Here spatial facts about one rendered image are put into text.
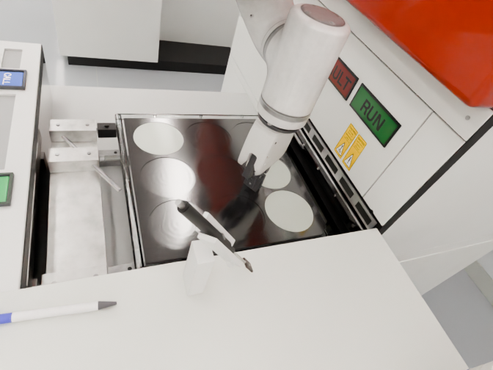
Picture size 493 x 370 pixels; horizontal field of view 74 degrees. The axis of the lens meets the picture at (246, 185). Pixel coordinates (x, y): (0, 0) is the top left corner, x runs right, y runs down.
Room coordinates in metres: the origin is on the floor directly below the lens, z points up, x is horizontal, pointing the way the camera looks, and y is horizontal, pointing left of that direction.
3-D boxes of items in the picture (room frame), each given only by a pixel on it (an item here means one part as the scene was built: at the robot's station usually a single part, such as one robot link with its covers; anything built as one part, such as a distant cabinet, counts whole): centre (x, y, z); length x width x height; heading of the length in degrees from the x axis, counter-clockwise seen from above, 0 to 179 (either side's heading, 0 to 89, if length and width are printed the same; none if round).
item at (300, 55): (0.47, -0.01, 1.17); 0.09 x 0.08 x 0.13; 38
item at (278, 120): (0.46, -0.01, 1.09); 0.09 x 0.08 x 0.03; 159
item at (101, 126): (0.46, 0.30, 0.90); 0.04 x 0.02 x 0.03; 125
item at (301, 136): (0.60, -0.11, 0.89); 0.44 x 0.02 x 0.10; 35
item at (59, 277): (0.16, 0.17, 0.89); 0.08 x 0.03 x 0.03; 125
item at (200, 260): (0.20, 0.00, 1.03); 0.06 x 0.04 x 0.13; 125
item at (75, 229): (0.30, 0.26, 0.87); 0.36 x 0.08 x 0.03; 35
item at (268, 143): (0.46, -0.01, 1.03); 0.10 x 0.07 x 0.11; 159
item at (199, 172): (0.47, 0.05, 0.90); 0.34 x 0.34 x 0.01; 35
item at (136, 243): (0.36, 0.20, 0.90); 0.38 x 0.01 x 0.01; 35
